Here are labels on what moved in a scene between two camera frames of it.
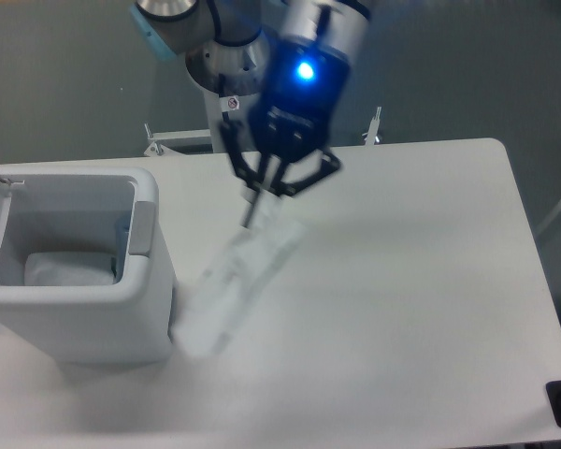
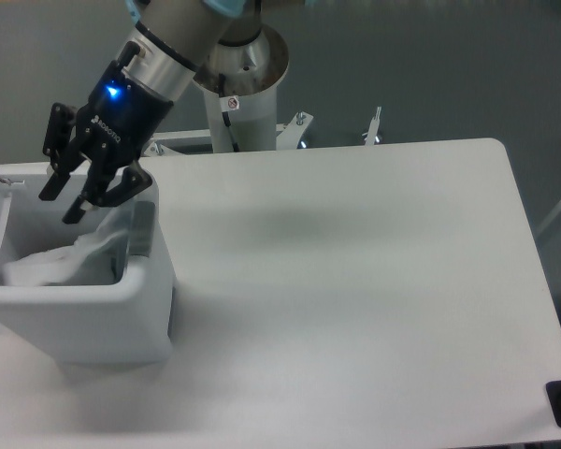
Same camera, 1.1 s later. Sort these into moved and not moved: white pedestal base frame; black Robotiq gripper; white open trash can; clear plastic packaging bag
Moved: black Robotiq gripper; clear plastic packaging bag
Not moved: white pedestal base frame; white open trash can
